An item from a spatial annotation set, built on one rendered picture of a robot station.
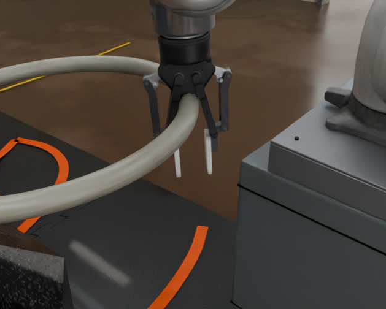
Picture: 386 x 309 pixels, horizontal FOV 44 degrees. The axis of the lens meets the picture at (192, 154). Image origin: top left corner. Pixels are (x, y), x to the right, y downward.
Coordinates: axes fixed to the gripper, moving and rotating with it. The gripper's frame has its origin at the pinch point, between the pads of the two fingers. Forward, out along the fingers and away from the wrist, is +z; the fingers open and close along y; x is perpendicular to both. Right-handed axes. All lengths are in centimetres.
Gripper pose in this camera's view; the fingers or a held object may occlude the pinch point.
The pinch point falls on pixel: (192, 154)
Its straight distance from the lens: 77.9
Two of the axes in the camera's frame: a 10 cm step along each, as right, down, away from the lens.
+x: 0.9, 5.0, -8.6
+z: 0.6, 8.6, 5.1
